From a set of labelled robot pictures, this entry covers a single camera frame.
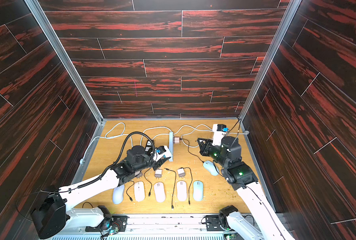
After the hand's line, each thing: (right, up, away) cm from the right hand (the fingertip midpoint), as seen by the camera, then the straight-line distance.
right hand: (202, 137), depth 69 cm
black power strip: (-31, -7, +33) cm, 45 cm away
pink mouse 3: (-9, -30, +14) cm, 34 cm away
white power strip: (-16, -7, +33) cm, 37 cm away
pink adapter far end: (-13, -3, +33) cm, 35 cm away
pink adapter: (-23, -22, +20) cm, 38 cm away
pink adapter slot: (-9, -22, +21) cm, 32 cm away
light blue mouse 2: (+9, -20, +23) cm, 32 cm away
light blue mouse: (0, -30, +13) cm, 33 cm away
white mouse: (-45, -32, +13) cm, 57 cm away
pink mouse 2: (-21, -31, +14) cm, 40 cm away
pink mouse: (-33, -30, +13) cm, 47 cm away
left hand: (-17, -8, +8) cm, 20 cm away
